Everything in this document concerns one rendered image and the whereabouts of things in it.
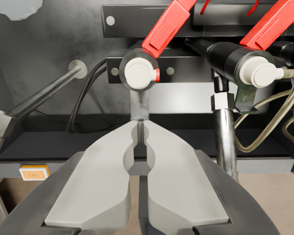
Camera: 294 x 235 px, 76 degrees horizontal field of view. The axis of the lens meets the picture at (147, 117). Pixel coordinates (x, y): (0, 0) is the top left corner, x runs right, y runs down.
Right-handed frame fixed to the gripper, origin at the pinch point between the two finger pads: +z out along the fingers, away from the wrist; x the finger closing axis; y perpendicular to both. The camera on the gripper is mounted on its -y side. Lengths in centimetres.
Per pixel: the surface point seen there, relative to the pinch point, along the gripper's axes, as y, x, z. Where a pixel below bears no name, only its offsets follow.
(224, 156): 4.6, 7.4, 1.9
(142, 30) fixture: -5.3, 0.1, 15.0
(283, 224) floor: 188, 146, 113
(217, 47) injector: -4.2, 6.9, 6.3
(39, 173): 20.4, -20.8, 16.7
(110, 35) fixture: -4.8, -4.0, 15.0
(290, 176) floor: 119, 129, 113
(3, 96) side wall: 8.3, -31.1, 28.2
